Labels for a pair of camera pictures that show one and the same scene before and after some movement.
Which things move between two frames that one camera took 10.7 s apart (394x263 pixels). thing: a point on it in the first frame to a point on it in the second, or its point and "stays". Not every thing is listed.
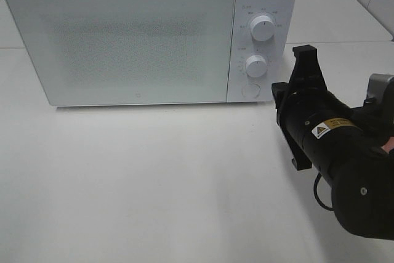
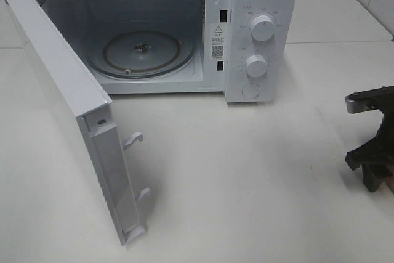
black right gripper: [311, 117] to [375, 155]
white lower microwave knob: [256, 66] stays
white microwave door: [108, 45] to [91, 105]
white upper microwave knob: [263, 28] stays
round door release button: [250, 90] stays
